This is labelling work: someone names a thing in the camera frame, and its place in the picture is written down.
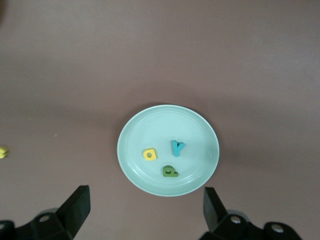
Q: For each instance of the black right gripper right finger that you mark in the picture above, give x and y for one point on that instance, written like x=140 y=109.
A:
x=217 y=217

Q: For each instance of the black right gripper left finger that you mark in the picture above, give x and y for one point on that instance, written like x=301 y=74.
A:
x=72 y=215

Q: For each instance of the green letter p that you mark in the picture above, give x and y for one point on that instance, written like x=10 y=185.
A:
x=164 y=171

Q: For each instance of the teal letter y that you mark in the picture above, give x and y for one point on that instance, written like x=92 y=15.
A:
x=177 y=151

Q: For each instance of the yellow letter d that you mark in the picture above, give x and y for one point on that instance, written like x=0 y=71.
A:
x=154 y=156

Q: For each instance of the yellow letter s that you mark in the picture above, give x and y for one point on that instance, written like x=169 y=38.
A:
x=3 y=152

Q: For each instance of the light green plate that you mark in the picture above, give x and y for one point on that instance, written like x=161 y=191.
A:
x=162 y=125

